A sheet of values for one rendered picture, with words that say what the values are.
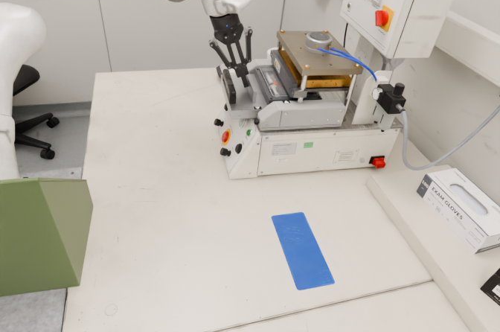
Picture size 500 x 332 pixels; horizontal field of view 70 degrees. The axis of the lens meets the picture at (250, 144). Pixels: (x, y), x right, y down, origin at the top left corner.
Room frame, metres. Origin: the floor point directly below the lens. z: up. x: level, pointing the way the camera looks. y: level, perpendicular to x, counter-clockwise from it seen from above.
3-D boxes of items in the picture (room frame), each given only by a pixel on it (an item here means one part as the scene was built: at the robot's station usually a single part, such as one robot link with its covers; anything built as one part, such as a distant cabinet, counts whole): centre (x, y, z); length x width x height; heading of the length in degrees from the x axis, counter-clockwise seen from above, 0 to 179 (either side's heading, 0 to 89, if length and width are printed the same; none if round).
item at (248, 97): (1.01, -0.05, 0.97); 0.30 x 0.22 x 0.08; 105
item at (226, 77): (0.97, 0.08, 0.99); 0.15 x 0.02 x 0.04; 15
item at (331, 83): (1.03, -0.17, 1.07); 0.22 x 0.17 x 0.10; 15
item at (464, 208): (0.71, -0.61, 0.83); 0.23 x 0.12 x 0.07; 22
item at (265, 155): (1.02, -0.17, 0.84); 0.53 x 0.37 x 0.17; 105
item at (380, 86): (0.86, -0.35, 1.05); 0.15 x 0.05 x 0.15; 15
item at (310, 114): (0.88, -0.13, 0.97); 0.26 x 0.05 x 0.07; 105
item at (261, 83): (1.02, -0.10, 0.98); 0.20 x 0.17 x 0.03; 15
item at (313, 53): (1.03, -0.21, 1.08); 0.31 x 0.24 x 0.13; 15
